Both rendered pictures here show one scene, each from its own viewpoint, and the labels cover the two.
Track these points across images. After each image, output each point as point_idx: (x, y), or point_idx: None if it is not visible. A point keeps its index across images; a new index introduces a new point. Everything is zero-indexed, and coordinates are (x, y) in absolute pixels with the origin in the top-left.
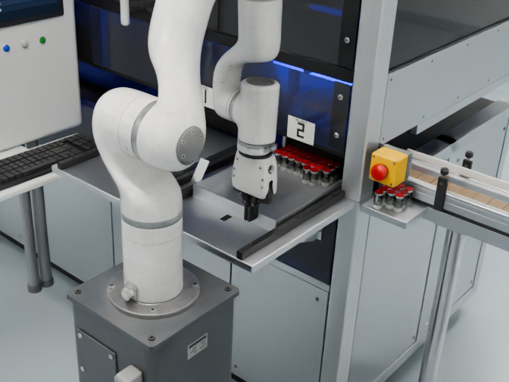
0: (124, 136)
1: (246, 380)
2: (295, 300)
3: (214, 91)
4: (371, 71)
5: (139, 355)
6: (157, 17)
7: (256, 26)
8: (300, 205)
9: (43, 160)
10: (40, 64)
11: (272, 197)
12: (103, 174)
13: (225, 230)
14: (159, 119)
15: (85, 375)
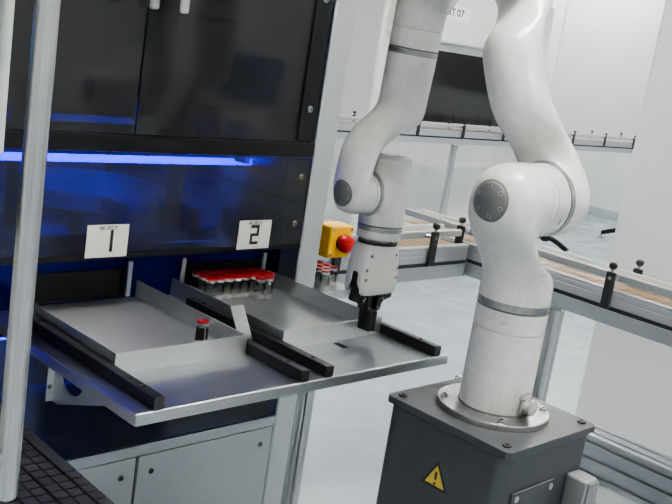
0: (565, 206)
1: None
2: (230, 469)
3: (369, 178)
4: (333, 138)
5: (579, 449)
6: (539, 72)
7: (430, 87)
8: (345, 302)
9: (24, 447)
10: None
11: (293, 317)
12: (192, 384)
13: (370, 350)
14: (583, 174)
15: None
